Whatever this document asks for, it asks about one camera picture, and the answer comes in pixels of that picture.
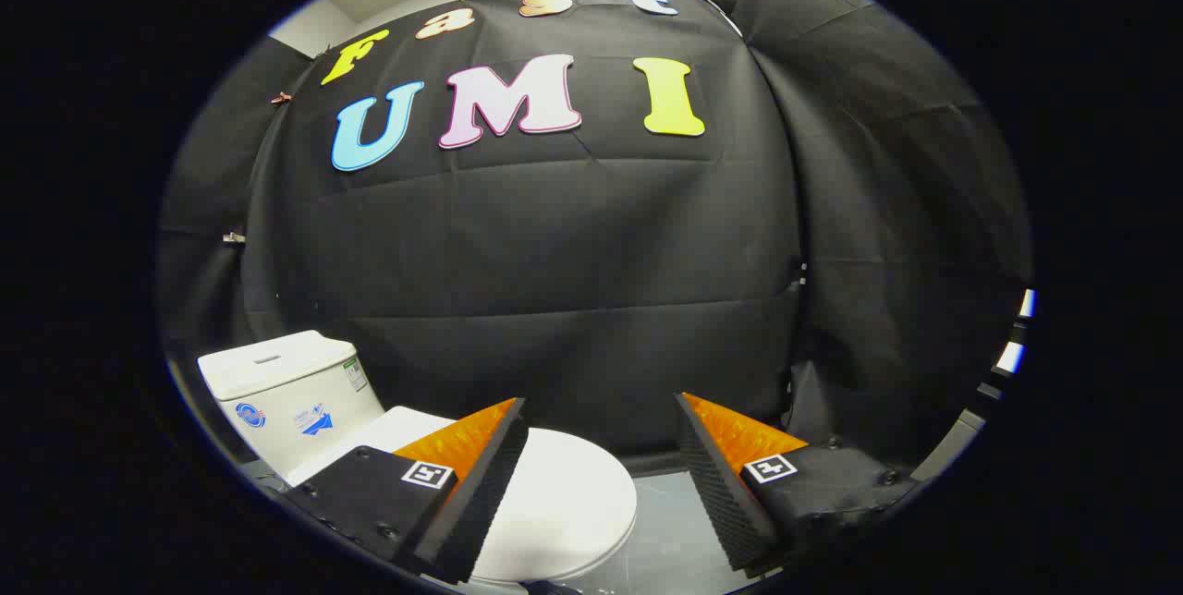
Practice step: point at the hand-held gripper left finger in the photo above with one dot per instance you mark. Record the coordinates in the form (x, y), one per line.
(490, 493)

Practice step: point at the black slatted rack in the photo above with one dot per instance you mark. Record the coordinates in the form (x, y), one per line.
(1012, 336)

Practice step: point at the white ceramic toilet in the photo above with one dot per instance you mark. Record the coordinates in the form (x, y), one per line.
(277, 392)

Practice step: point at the white toilet lid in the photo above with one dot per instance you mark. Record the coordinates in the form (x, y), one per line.
(564, 503)

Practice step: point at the grey board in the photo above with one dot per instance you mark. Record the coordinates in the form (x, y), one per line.
(952, 443)

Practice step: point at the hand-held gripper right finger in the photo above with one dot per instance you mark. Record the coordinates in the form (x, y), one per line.
(716, 493)

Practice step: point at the black backdrop cloth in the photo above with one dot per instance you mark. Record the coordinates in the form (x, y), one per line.
(573, 253)

